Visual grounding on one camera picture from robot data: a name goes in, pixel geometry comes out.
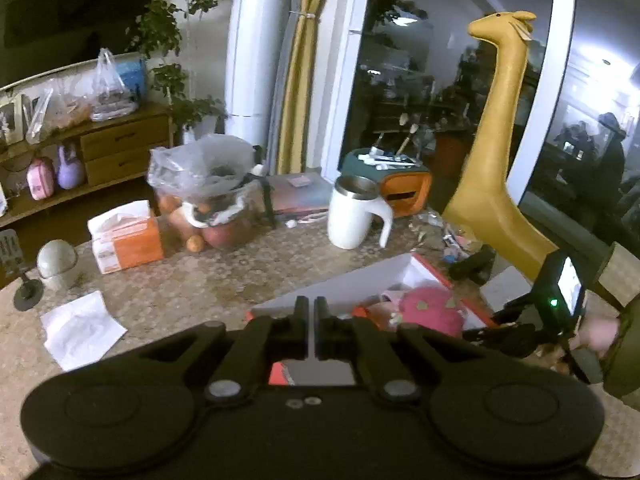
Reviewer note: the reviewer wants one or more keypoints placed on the yellow curtain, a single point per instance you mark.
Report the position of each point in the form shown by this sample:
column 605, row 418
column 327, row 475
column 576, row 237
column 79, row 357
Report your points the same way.
column 305, row 85

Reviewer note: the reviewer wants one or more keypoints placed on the blue picture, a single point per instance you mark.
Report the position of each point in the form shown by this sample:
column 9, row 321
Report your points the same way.
column 134, row 77

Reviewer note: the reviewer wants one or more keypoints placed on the person's right hand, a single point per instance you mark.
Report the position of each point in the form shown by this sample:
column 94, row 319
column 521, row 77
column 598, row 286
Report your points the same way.
column 597, row 335

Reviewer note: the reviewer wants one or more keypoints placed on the grey round container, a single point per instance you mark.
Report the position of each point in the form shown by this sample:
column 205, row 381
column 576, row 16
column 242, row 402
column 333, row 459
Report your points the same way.
column 57, row 260

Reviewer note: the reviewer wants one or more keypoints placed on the white standing air conditioner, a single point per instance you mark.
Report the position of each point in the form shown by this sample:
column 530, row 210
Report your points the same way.
column 255, row 35

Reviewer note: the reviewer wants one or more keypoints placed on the yellow giraffe figure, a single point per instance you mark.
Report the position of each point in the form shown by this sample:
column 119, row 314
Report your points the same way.
column 495, row 160

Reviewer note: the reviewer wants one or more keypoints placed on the green potted plant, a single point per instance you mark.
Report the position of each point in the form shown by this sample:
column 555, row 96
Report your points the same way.
column 160, row 25

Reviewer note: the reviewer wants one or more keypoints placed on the clear plastic bag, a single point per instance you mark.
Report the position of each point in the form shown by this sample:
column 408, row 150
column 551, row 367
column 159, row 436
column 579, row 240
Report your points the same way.
column 55, row 115
column 112, row 90

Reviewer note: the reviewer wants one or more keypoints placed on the orange cardboard box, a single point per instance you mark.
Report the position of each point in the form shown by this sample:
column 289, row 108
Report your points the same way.
column 350, row 287

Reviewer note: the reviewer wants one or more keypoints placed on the stack of books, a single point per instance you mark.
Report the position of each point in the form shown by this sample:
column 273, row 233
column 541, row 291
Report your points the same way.
column 300, row 195

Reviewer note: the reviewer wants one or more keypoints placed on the grey phone stand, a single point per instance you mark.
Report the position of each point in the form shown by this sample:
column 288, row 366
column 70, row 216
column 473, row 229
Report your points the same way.
column 27, row 297

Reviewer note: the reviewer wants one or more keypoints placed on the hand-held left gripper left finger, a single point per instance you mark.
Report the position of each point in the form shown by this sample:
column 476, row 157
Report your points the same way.
column 300, row 330

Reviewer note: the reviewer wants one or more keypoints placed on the pile of small clutter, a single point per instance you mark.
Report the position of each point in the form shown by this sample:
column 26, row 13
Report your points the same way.
column 445, row 240

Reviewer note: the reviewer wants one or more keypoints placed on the photo frame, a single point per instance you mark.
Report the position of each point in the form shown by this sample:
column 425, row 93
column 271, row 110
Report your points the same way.
column 10, row 122

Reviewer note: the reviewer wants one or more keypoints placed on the wooden television cabinet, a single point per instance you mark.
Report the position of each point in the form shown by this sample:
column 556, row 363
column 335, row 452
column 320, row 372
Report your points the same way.
column 125, row 145

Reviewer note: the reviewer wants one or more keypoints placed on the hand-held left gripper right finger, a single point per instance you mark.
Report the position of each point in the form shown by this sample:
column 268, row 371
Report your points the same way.
column 322, row 330

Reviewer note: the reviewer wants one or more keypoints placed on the plastic bag of fruit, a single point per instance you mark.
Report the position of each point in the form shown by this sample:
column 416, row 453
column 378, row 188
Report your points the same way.
column 210, row 195

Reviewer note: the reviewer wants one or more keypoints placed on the white mug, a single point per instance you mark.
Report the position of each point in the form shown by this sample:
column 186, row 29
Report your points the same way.
column 350, row 220

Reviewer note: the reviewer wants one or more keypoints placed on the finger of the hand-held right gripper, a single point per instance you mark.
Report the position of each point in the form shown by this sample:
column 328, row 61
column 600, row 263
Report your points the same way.
column 500, row 340
column 515, row 310

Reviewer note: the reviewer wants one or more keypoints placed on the pink plush strawberry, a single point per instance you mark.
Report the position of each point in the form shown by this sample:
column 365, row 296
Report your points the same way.
column 430, row 310

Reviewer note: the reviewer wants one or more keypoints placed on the white tissue paper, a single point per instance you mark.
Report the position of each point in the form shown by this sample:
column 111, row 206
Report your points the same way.
column 80, row 330

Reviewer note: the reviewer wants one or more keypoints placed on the orange tissue pack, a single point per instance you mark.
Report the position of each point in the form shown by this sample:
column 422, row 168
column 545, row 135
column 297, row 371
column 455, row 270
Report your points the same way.
column 135, row 247

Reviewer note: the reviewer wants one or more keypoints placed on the person's right forearm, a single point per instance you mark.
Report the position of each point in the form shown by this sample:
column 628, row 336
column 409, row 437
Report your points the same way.
column 625, row 310

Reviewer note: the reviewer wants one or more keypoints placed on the green orange desk organizer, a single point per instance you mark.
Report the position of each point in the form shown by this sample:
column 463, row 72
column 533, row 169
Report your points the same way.
column 405, row 187

